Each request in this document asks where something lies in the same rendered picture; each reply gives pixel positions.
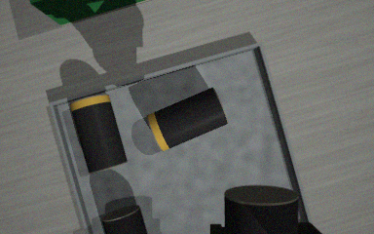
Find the green open box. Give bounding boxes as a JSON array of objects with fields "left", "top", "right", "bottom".
[{"left": 29, "top": 0, "right": 150, "bottom": 26}]

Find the black battery with yellow band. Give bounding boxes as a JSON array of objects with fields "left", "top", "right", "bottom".
[
  {"left": 70, "top": 94, "right": 128, "bottom": 174},
  {"left": 101, "top": 205, "right": 148, "bottom": 234},
  {"left": 147, "top": 87, "right": 228, "bottom": 151},
  {"left": 224, "top": 185, "right": 298, "bottom": 234}
]

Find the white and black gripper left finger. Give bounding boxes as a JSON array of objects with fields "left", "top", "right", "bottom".
[{"left": 210, "top": 224, "right": 227, "bottom": 234}]

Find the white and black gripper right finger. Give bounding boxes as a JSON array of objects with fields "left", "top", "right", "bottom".
[{"left": 298, "top": 222, "right": 322, "bottom": 234}]

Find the grey square tray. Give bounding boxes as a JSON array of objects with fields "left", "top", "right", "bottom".
[{"left": 49, "top": 42, "right": 313, "bottom": 234}]

